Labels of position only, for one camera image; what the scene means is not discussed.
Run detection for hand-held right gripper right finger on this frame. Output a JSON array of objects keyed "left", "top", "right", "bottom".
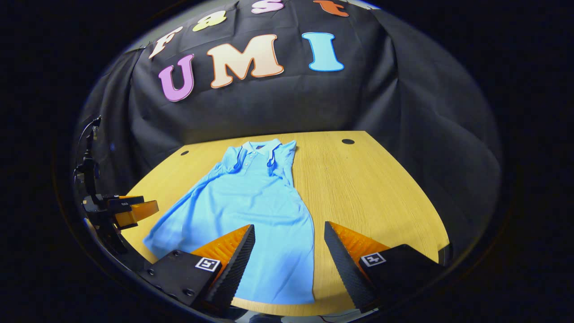
[{"left": 324, "top": 221, "right": 447, "bottom": 312}]

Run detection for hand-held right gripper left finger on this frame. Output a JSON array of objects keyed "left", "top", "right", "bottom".
[{"left": 139, "top": 224, "right": 255, "bottom": 314}]

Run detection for light blue T-shirt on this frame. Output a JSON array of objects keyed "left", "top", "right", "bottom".
[{"left": 143, "top": 138, "right": 316, "bottom": 306}]

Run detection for black backdrop cloth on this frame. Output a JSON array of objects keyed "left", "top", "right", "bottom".
[{"left": 74, "top": 0, "right": 503, "bottom": 261}]

